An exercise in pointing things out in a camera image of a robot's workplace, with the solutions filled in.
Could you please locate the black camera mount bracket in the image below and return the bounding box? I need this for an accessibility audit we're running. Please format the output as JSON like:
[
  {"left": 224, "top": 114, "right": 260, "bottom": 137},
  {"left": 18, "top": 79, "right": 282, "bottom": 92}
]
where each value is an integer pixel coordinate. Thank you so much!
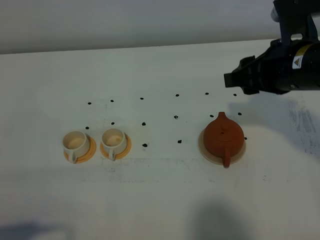
[{"left": 271, "top": 0, "right": 320, "bottom": 46}]

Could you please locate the left orange coaster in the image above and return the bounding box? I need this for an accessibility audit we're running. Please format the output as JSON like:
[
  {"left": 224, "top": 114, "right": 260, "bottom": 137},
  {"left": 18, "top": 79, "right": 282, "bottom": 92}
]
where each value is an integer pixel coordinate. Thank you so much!
[{"left": 63, "top": 135, "right": 97, "bottom": 164}]

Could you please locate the right white teacup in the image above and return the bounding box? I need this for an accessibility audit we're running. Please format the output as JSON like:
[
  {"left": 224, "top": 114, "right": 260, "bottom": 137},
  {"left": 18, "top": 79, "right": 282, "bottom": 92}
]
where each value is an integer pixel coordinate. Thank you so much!
[{"left": 100, "top": 128, "right": 128, "bottom": 161}]

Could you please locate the brown clay teapot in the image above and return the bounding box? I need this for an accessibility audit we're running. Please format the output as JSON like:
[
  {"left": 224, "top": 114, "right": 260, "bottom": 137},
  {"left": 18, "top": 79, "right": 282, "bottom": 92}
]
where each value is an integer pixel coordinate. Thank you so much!
[{"left": 202, "top": 112, "right": 245, "bottom": 168}]

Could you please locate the left white teacup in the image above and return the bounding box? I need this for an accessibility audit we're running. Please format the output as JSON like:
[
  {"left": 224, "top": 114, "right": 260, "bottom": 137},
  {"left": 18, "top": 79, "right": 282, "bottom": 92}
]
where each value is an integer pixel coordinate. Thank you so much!
[{"left": 62, "top": 130, "right": 90, "bottom": 164}]

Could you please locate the white teacup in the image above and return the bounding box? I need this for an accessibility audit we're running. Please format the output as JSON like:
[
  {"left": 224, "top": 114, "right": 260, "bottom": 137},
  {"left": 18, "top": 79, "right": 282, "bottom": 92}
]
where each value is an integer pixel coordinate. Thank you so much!
[
  {"left": 62, "top": 130, "right": 90, "bottom": 164},
  {"left": 100, "top": 128, "right": 128, "bottom": 161}
]

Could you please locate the orange coaster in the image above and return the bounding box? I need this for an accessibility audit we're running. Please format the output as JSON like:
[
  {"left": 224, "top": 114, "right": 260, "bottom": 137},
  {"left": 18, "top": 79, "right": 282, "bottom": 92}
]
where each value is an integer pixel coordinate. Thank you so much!
[
  {"left": 99, "top": 134, "right": 132, "bottom": 160},
  {"left": 63, "top": 135, "right": 97, "bottom": 164}
]

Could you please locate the right orange coaster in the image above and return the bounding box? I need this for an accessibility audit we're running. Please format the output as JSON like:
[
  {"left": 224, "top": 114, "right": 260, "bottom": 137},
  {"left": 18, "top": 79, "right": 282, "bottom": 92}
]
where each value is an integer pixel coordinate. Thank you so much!
[{"left": 99, "top": 134, "right": 132, "bottom": 160}]

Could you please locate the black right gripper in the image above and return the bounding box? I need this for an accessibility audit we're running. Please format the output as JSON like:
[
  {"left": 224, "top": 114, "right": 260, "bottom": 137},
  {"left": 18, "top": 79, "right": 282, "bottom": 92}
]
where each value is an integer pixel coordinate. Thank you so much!
[{"left": 224, "top": 39, "right": 320, "bottom": 95}]

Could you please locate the cream round teapot coaster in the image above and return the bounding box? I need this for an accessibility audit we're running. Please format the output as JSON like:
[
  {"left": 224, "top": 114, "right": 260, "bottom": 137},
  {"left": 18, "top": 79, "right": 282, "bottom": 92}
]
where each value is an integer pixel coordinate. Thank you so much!
[{"left": 197, "top": 127, "right": 247, "bottom": 166}]

